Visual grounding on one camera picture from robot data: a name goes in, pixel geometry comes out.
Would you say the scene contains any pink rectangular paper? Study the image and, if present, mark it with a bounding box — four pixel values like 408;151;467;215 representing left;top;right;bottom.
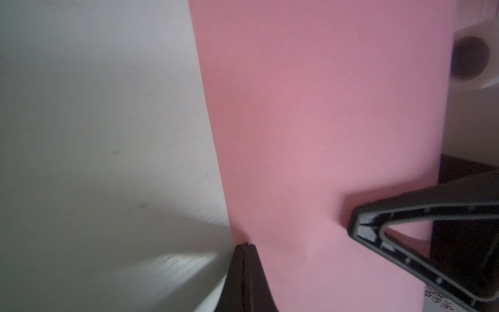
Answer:
189;1;456;311

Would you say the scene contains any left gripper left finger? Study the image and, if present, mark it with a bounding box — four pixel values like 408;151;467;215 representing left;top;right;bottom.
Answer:
214;244;244;312

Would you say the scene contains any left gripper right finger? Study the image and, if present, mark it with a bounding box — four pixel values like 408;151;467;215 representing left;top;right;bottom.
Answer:
243;243;278;312

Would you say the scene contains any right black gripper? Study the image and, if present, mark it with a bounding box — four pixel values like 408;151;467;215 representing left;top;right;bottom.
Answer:
348;155;498;311

